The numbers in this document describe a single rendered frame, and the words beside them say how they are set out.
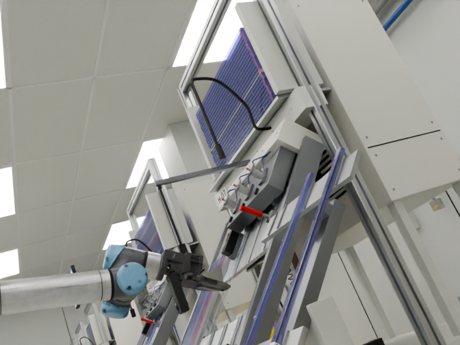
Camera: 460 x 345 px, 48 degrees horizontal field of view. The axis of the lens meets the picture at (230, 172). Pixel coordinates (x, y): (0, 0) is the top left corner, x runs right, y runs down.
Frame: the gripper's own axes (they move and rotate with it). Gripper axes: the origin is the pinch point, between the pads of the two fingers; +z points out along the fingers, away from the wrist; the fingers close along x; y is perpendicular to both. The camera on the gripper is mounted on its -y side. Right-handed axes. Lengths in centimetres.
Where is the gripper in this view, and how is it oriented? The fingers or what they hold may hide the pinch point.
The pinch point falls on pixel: (224, 289)
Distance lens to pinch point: 153.6
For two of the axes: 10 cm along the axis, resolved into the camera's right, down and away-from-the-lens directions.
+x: -3.3, 4.3, 8.4
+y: 1.1, -8.7, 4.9
